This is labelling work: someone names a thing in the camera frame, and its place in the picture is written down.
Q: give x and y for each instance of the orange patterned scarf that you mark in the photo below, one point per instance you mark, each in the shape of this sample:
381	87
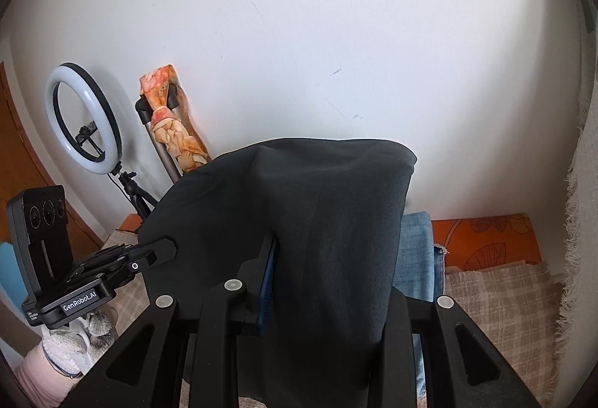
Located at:
180	142

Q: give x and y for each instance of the person's left hand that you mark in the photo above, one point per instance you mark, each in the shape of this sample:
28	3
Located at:
70	349

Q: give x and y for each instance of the light blue object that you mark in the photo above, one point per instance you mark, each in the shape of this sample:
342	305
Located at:
10	282

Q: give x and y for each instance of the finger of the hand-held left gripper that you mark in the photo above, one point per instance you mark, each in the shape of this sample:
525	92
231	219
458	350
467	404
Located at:
159	249

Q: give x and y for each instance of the pink plaid blanket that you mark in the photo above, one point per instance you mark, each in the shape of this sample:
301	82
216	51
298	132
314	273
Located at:
495	319

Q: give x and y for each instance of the silver folded tripod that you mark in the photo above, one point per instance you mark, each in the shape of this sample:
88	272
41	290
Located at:
161	151

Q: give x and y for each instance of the person's left forearm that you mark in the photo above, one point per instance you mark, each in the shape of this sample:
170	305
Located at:
42	384

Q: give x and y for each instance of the small black tripod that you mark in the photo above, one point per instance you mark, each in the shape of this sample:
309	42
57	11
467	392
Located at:
138	198

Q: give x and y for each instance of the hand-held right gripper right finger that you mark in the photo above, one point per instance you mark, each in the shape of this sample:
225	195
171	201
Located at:
397	342

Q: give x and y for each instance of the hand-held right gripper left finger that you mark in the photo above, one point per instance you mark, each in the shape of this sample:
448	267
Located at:
268	291

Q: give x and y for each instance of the black pants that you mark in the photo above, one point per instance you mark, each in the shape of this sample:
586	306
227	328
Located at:
327	226

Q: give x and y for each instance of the folded blue jeans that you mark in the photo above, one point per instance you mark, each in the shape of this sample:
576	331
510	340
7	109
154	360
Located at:
420	249

